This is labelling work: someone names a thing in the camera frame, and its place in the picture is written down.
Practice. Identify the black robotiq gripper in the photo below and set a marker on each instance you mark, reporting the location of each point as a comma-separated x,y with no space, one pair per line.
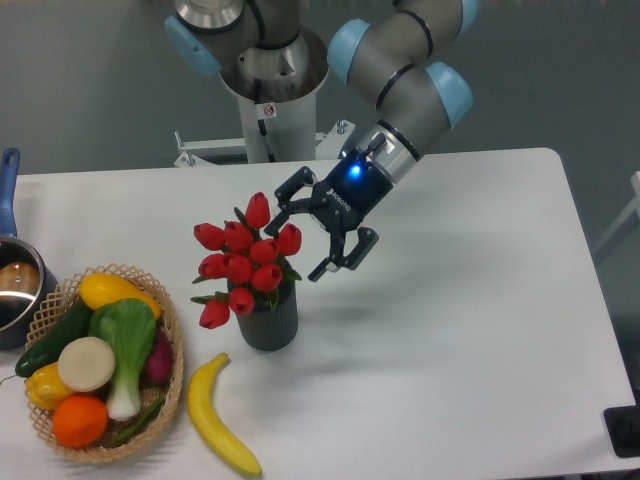
341,201

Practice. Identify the red tulip bouquet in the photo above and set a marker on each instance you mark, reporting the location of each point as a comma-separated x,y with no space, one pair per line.
255,263

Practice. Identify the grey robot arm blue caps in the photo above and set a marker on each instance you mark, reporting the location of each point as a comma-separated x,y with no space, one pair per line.
274,66

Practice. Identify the dark grey ribbed vase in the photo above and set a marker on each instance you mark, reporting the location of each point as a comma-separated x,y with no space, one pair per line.
272,320

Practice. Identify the green bok choy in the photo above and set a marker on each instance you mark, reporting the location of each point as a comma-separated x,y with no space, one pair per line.
128,326

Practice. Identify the yellow banana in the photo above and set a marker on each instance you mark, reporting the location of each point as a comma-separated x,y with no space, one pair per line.
212,430

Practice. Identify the purple sweet potato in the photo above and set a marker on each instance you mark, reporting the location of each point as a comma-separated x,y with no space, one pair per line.
159,364

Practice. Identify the yellow squash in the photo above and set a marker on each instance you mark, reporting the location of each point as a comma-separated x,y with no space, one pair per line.
100,289

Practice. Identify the dark green cucumber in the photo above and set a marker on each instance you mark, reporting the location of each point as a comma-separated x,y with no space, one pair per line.
73,325

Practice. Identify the woven wicker basket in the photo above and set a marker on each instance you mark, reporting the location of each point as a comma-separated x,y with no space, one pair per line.
53,308

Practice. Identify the green bean pod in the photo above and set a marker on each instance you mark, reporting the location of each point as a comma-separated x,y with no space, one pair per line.
149,414

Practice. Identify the orange fruit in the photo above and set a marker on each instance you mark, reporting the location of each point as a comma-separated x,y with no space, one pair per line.
79,420

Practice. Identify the yellow lemon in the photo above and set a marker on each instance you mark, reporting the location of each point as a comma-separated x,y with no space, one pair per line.
45,388

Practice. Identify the black device at table edge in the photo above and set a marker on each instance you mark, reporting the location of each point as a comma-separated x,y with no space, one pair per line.
623,429

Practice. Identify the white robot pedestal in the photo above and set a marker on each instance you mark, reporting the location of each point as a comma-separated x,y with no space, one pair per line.
279,132

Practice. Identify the white metal base frame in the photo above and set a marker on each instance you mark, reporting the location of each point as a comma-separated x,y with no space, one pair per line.
329,145

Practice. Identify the blue handled saucepan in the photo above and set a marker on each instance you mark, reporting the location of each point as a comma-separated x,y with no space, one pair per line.
25,278

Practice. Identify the white frame at right edge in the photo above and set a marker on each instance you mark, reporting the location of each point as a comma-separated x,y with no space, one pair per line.
628,218

